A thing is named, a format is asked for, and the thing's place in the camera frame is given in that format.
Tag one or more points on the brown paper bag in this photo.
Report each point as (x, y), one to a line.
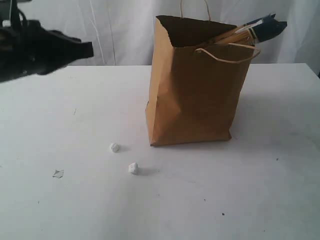
(195, 85)

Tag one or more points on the spaghetti pasta package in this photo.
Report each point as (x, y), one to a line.
(254, 32)

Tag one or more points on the white ball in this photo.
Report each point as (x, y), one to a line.
(133, 168)
(114, 147)

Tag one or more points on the white backdrop curtain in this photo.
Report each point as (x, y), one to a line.
(122, 31)

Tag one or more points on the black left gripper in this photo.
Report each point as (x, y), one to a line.
(37, 51)

